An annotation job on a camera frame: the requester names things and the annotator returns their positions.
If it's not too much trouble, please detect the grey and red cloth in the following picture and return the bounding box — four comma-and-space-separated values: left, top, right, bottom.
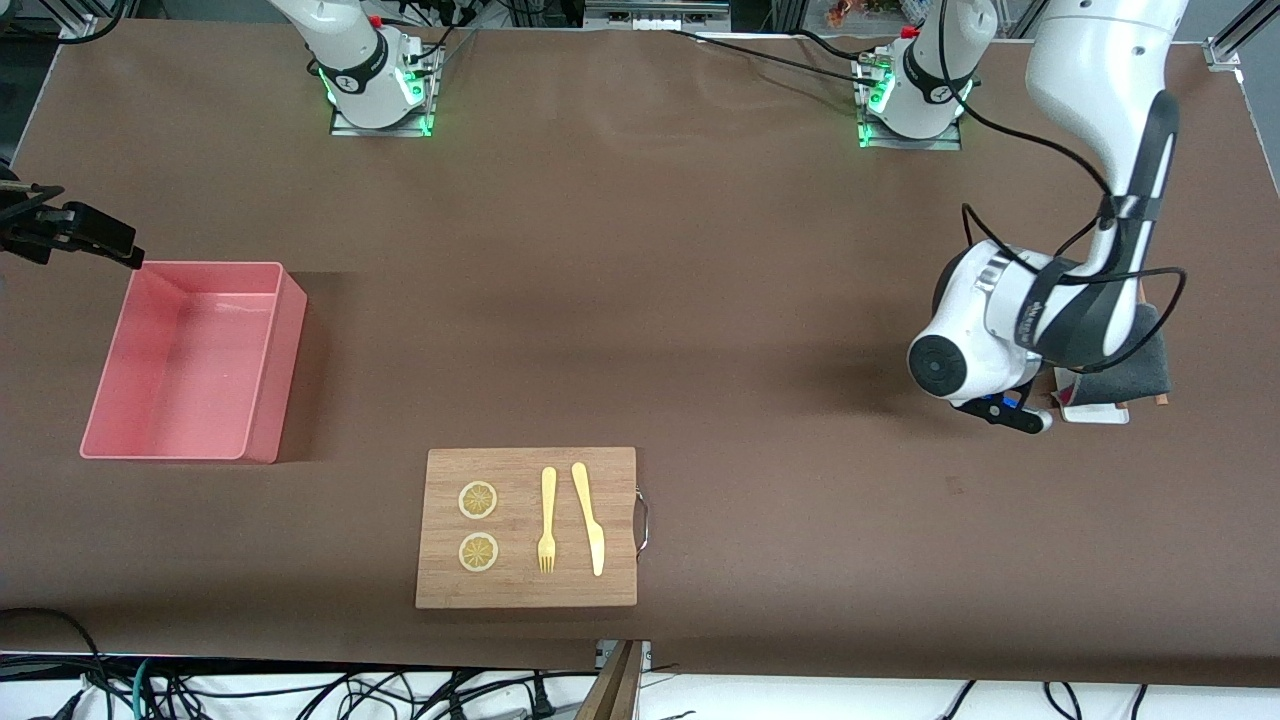
1052, 302, 1172, 406

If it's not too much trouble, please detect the pink plastic bin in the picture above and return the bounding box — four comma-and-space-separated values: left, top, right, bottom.
80, 261, 309, 464

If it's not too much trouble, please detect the yellow plastic fork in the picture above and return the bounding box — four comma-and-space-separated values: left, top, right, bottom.
537, 467, 558, 574

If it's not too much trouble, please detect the wooden cutting board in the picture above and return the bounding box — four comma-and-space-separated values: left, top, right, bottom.
415, 447, 638, 609

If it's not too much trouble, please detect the yellow plastic knife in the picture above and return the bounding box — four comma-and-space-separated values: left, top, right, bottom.
571, 462, 606, 577

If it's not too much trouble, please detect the wooden beam under table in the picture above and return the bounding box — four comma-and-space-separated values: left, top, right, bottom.
575, 640, 646, 720

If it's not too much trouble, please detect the white rectangular tray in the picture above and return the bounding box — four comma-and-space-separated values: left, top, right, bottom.
1060, 398, 1131, 425

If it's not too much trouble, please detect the wooden stick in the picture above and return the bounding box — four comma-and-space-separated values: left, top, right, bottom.
1138, 275, 1169, 406

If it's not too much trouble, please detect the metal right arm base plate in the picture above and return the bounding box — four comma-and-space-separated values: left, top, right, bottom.
330, 30, 438, 138

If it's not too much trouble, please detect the aluminium frame behind table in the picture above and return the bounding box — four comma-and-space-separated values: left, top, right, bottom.
440, 0, 1041, 36

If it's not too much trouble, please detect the black cable on table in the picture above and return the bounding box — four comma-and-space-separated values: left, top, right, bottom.
665, 28, 891, 89

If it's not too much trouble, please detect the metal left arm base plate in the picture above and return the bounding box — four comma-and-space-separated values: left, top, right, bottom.
858, 50, 963, 151

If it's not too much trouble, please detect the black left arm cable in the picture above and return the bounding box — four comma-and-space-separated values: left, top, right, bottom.
938, 0, 1191, 376

